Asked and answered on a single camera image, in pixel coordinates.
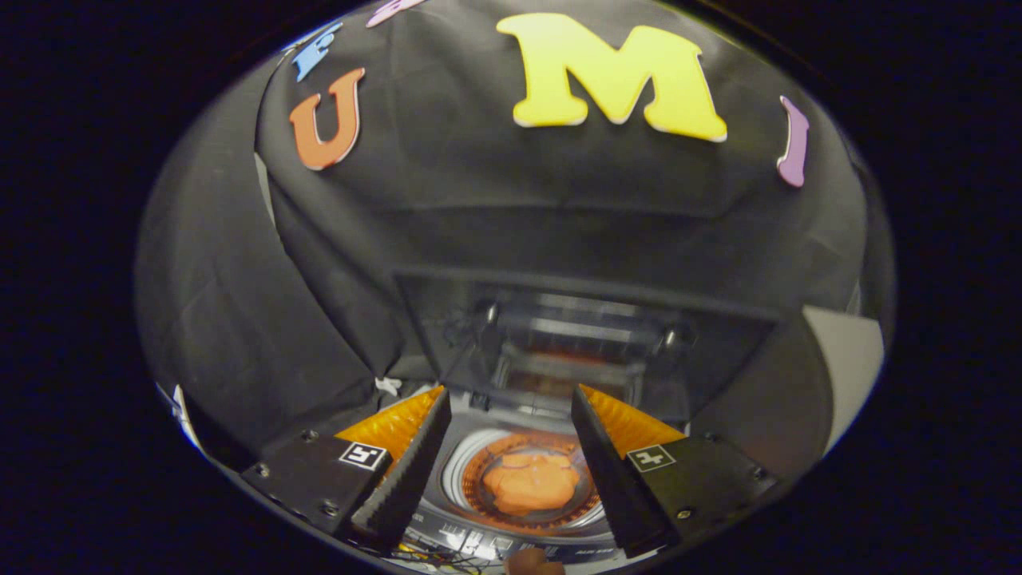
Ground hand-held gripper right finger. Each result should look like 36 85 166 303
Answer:
569 383 780 559

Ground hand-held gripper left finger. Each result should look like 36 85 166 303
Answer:
240 385 454 553

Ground orange yellow shirt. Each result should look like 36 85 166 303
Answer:
481 452 582 517

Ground grey small cabinet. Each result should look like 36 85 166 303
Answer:
802 304 886 458

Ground black backdrop cloth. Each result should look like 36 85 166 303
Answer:
134 0 897 480

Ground thin cables on floor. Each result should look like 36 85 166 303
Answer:
390 541 497 575

